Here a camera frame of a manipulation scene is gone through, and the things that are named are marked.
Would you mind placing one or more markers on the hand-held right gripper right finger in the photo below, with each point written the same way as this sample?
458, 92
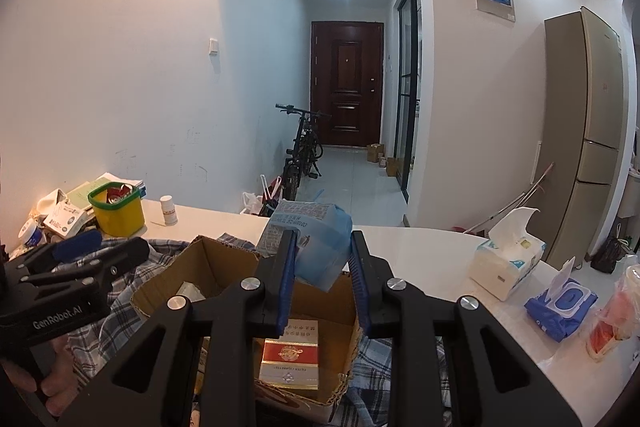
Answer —
358, 287

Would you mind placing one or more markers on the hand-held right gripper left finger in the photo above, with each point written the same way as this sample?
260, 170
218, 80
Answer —
287, 279

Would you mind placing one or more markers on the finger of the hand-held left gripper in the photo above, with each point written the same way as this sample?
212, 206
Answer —
75, 247
120, 257

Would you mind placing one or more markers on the blue and white plastic packet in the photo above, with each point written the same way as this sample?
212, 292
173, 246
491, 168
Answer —
315, 237

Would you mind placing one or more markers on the white tissue packet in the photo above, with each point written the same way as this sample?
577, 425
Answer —
192, 292

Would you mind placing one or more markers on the printed cardboard box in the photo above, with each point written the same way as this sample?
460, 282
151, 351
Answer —
210, 257

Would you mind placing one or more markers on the red and gold cigarette box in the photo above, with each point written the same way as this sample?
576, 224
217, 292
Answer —
290, 362

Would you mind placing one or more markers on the person's left hand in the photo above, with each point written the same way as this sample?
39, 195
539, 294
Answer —
62, 377

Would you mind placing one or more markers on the white and blue medicine box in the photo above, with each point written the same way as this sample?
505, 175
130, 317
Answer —
65, 217

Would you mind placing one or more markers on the yellow bin with green rim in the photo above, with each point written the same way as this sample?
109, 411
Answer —
117, 217

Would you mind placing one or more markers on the blue plaid shirt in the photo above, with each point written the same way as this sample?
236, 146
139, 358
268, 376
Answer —
120, 298

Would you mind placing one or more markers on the white jar with blue label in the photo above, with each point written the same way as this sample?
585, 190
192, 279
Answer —
32, 234

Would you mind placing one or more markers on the crumpled white paper bag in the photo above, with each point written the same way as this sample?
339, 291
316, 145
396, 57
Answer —
47, 204

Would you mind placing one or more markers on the white pill bottle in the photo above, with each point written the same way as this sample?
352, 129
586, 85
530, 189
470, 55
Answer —
169, 212

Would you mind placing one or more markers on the white plastic bag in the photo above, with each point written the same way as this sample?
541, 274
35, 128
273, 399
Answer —
252, 203

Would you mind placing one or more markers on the black bicycle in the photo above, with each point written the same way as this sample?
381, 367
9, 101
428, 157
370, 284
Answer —
300, 157

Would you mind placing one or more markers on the small cardboard floor box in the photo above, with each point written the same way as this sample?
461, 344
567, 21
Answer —
375, 153
394, 167

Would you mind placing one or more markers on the white tissue box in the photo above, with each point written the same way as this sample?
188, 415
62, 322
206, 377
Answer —
500, 267

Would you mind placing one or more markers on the blue wet wipes pack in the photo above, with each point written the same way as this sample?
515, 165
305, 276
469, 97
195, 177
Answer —
560, 307

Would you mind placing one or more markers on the dark brown entrance door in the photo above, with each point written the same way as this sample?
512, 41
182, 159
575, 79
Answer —
345, 82

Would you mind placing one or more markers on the black framed glass door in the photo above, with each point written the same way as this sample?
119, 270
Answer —
405, 72

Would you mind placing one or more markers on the black bag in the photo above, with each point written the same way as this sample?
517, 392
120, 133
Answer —
607, 257

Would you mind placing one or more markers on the red and white packet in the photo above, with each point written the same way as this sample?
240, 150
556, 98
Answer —
615, 322

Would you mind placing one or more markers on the beige refrigerator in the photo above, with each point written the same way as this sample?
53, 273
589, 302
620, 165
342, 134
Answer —
590, 132

